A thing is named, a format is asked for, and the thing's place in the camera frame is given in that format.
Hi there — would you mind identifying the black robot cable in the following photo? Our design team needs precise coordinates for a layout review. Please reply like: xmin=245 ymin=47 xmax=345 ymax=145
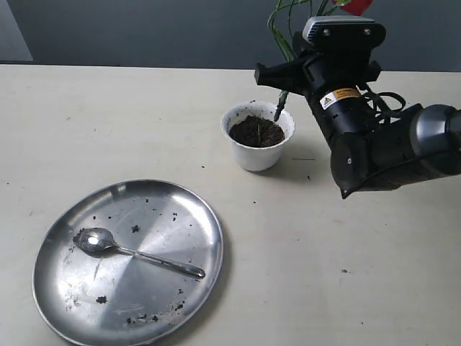
xmin=358 ymin=84 xmax=408 ymax=125

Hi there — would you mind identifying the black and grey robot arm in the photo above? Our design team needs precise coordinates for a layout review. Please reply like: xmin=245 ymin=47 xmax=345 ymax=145
xmin=255 ymin=25 xmax=460 ymax=198

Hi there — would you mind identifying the long-handled metal spoon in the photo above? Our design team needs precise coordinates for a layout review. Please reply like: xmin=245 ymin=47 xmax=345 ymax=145
xmin=73 ymin=227 xmax=206 ymax=279

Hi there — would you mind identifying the white scalloped plastic pot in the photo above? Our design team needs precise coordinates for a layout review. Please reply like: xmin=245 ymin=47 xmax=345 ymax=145
xmin=221 ymin=100 xmax=295 ymax=172

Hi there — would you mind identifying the artificial red flower stem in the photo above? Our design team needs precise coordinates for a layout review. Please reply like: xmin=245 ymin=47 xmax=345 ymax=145
xmin=267 ymin=1 xmax=372 ymax=123

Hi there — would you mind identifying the round stainless steel plate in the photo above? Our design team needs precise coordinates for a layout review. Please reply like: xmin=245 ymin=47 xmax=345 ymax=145
xmin=32 ymin=179 xmax=223 ymax=345

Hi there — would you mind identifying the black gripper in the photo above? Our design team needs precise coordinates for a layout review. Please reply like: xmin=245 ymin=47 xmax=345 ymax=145
xmin=254 ymin=31 xmax=381 ymax=144

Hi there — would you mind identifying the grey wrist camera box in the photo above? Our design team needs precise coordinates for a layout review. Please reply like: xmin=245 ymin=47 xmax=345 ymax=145
xmin=302 ymin=15 xmax=386 ymax=53

